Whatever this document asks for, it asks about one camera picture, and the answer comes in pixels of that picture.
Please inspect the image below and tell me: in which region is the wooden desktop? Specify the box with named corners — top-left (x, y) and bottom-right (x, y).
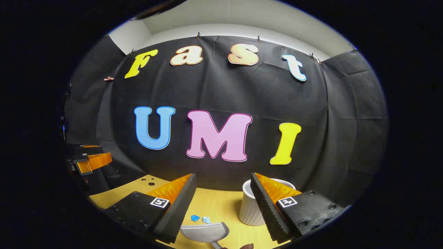
top-left (88, 174), bottom-right (293, 249)

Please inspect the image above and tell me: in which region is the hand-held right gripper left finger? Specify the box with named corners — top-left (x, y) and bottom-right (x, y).
top-left (105, 174), bottom-right (197, 244)

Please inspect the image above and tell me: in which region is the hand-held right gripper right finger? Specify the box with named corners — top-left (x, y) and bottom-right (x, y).
top-left (250, 173), bottom-right (346, 243)

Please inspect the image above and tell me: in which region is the white ribbed garbage bin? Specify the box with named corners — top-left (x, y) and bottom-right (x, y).
top-left (239, 178), bottom-right (296, 226)

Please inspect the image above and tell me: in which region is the black backdrop cloth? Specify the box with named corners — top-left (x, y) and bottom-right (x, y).
top-left (64, 35), bottom-right (390, 208)

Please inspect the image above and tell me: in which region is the grey dustpan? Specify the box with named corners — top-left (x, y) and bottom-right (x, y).
top-left (181, 222), bottom-right (230, 249)

